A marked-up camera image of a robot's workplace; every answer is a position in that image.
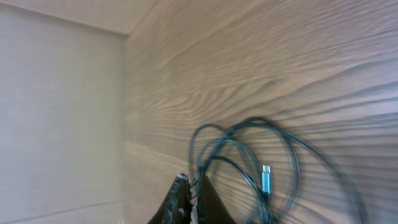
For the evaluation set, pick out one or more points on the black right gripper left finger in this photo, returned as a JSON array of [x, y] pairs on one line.
[[176, 207]]

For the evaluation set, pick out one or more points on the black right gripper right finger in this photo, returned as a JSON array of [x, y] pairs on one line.
[[210, 208]]

